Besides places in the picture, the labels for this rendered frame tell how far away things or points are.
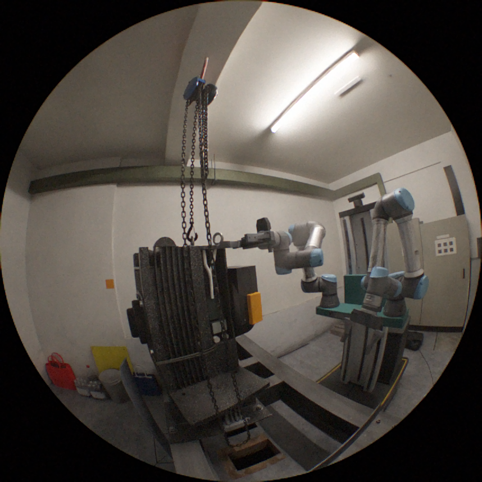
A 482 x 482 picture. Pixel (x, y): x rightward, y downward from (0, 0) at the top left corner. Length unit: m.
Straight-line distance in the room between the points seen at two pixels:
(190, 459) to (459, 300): 3.16
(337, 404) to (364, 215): 1.19
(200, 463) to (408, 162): 3.82
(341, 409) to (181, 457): 0.80
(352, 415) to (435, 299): 2.31
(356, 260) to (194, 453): 1.49
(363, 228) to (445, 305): 2.20
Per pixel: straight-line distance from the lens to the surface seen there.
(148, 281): 0.74
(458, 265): 2.98
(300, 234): 1.07
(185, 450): 1.02
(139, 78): 1.60
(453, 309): 3.14
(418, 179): 3.25
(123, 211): 2.14
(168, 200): 2.11
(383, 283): 0.73
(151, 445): 1.88
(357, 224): 1.32
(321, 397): 1.18
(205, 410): 0.84
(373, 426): 1.06
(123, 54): 1.53
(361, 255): 1.31
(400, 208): 0.87
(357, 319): 0.75
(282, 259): 0.74
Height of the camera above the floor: 1.53
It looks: 6 degrees up
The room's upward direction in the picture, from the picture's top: 6 degrees counter-clockwise
